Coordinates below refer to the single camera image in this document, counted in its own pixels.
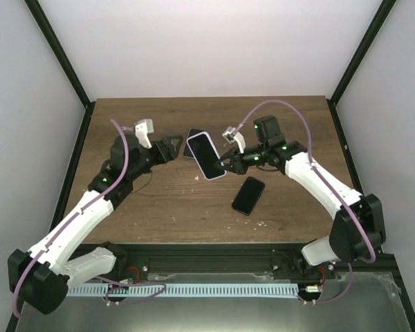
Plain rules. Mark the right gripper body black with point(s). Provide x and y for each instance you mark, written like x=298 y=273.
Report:
x=243 y=166

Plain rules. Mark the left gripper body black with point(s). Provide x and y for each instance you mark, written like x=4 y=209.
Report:
x=162 y=158

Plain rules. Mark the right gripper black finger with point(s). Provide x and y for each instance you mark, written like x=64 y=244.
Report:
x=231 y=155
x=230 y=167

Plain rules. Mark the phone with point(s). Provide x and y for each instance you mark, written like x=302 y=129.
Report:
x=205 y=154

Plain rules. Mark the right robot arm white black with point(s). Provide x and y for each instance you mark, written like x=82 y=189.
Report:
x=358 y=228

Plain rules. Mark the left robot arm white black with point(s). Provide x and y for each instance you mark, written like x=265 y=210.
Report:
x=42 y=275

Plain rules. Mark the black phone front table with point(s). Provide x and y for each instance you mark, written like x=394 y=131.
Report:
x=248 y=195

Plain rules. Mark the metal sheet front panel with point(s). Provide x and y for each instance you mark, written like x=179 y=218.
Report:
x=372 y=303

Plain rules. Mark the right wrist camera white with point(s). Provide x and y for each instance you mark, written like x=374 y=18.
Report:
x=231 y=135

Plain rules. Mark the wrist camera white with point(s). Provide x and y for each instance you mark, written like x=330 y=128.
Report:
x=142 y=130
x=231 y=135

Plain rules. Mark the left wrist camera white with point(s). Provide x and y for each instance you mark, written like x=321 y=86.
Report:
x=142 y=130

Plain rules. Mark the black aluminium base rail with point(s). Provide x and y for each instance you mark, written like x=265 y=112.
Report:
x=279 y=260

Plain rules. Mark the light blue slotted cable duct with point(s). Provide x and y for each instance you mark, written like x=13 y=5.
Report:
x=190 y=290

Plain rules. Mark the left black frame post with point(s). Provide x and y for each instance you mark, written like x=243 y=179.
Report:
x=50 y=36

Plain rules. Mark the black frame post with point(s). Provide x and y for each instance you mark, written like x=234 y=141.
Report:
x=50 y=36
x=363 y=47

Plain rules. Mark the right black frame post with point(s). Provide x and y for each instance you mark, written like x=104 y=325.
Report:
x=363 y=47

